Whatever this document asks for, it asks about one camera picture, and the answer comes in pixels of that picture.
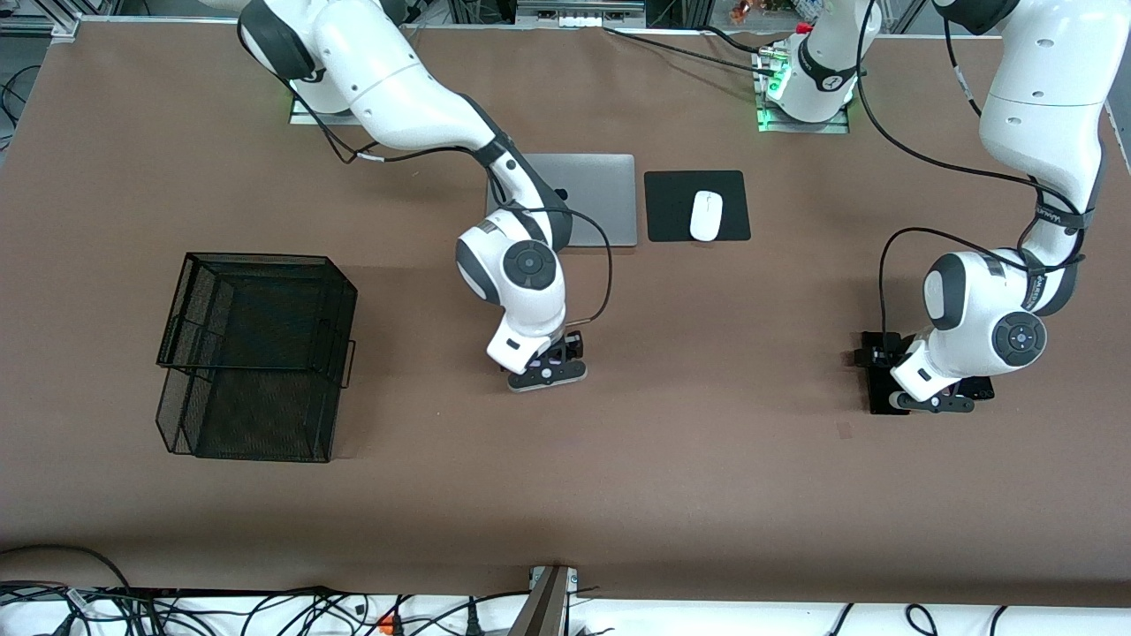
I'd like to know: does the silver closed laptop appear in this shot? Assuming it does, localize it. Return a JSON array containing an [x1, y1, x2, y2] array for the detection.
[[485, 154, 639, 248]]

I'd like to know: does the black mouse pad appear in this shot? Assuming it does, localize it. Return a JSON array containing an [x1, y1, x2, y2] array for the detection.
[[643, 170, 752, 243]]

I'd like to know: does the white computer mouse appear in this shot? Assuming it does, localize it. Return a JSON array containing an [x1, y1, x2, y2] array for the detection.
[[689, 190, 725, 242]]

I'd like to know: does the black mesh desk organizer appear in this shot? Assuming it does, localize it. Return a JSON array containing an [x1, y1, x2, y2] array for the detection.
[[156, 253, 359, 464]]

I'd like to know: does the white power strip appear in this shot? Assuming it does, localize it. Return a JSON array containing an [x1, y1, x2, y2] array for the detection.
[[515, 0, 648, 29]]

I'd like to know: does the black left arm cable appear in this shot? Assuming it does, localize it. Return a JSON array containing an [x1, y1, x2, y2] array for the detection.
[[853, 18, 1089, 341]]

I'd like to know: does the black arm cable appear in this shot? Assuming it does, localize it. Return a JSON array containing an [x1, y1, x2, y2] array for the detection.
[[853, 18, 1089, 341], [287, 75, 614, 326]]

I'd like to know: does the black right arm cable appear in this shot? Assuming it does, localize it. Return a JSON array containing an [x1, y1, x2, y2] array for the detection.
[[287, 75, 614, 326]]

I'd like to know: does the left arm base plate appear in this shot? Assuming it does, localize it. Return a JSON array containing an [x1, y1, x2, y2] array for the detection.
[[758, 93, 851, 135]]

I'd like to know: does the metal table edge bracket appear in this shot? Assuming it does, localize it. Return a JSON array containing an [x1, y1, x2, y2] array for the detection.
[[508, 565, 580, 636]]

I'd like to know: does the black tabletop cable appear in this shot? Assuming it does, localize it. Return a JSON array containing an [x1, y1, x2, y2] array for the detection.
[[603, 26, 768, 70]]

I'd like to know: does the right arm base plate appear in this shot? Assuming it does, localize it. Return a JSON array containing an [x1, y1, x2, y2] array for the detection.
[[290, 88, 365, 126]]

